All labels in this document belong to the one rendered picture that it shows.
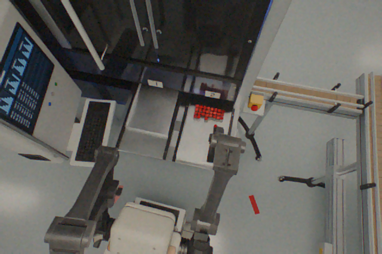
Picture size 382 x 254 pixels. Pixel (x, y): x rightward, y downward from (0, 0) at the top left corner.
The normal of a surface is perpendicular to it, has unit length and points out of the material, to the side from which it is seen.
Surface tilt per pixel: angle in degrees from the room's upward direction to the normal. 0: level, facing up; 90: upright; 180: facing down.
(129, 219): 42
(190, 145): 0
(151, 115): 0
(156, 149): 0
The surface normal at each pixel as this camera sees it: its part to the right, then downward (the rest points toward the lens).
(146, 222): 0.17, -0.88
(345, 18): 0.00, -0.37
